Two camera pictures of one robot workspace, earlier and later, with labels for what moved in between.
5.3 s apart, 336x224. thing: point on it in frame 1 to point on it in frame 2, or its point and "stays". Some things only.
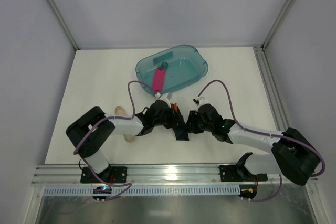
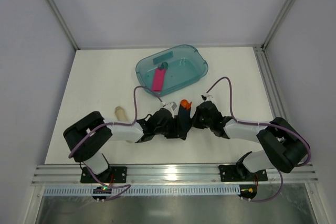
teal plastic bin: x=186 y=65 stays
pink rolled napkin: x=158 y=80 stays
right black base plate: x=240 y=173 stays
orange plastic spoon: x=174 y=105 to x=184 y=103
